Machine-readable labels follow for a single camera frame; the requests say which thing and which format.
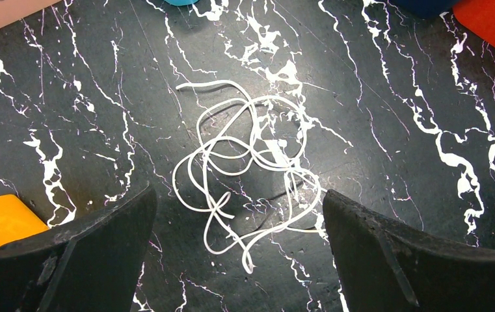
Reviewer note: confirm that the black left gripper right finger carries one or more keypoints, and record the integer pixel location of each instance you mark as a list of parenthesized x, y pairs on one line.
[(386, 265)]

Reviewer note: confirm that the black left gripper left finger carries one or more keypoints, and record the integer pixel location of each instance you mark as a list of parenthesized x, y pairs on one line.
[(89, 264)]

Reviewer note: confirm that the yellow plastic parts bin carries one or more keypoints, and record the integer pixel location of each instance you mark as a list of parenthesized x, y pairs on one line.
[(17, 221)]

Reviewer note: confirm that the dark blue plastic tray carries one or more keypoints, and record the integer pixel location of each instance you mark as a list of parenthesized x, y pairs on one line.
[(425, 8)]

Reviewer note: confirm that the teal plastic tray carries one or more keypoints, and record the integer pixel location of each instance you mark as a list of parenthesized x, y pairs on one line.
[(180, 3)]

